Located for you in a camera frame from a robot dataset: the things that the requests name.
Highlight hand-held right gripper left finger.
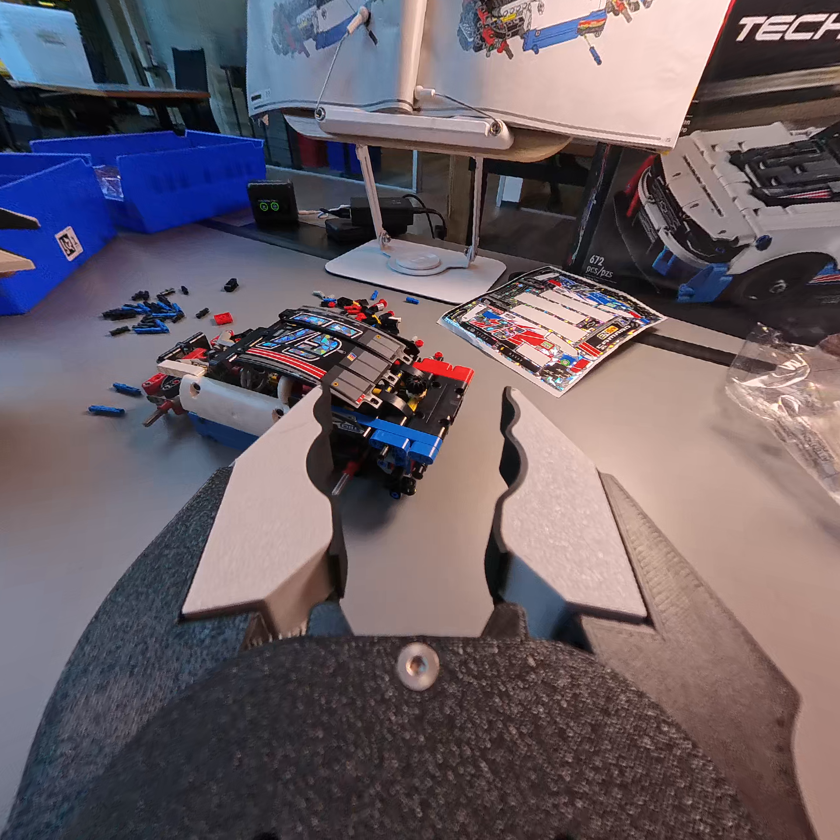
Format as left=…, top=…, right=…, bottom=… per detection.
left=180, top=384, right=349, bottom=639

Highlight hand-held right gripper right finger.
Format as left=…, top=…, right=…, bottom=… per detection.
left=487, top=386, right=650, bottom=643

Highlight lego car model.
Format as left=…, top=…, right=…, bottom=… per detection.
left=141, top=305, right=475, bottom=501

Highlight pile of small lego pieces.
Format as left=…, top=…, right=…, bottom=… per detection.
left=311, top=289, right=422, bottom=330

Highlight dark lego set box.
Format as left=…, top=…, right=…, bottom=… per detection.
left=567, top=0, right=840, bottom=350

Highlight lego instruction booklet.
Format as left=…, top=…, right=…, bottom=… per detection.
left=246, top=0, right=737, bottom=153

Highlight blue plastic bin white label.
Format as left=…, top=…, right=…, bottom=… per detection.
left=0, top=152, right=118, bottom=317

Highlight pile of blue black pins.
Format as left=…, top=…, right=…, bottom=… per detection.
left=88, top=283, right=211, bottom=418

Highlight wooden desk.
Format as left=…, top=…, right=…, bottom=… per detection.
left=7, top=80, right=211, bottom=133

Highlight white storage boxes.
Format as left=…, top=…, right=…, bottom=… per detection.
left=0, top=7, right=97, bottom=87

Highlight holographic sticker sheet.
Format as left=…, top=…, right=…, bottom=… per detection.
left=437, top=265, right=668, bottom=395

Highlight black office chair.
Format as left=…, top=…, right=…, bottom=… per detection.
left=172, top=47, right=221, bottom=132

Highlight small black device green lights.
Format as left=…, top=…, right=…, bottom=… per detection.
left=247, top=180, right=300, bottom=231

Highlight crumpled clear plastic bags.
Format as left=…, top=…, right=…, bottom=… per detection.
left=724, top=322, right=840, bottom=501

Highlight white book stand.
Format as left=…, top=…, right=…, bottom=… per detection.
left=282, top=105, right=573, bottom=305

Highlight black power adapter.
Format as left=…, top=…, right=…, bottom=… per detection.
left=349, top=195, right=416, bottom=238

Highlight black cable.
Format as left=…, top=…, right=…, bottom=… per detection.
left=403, top=193, right=449, bottom=241

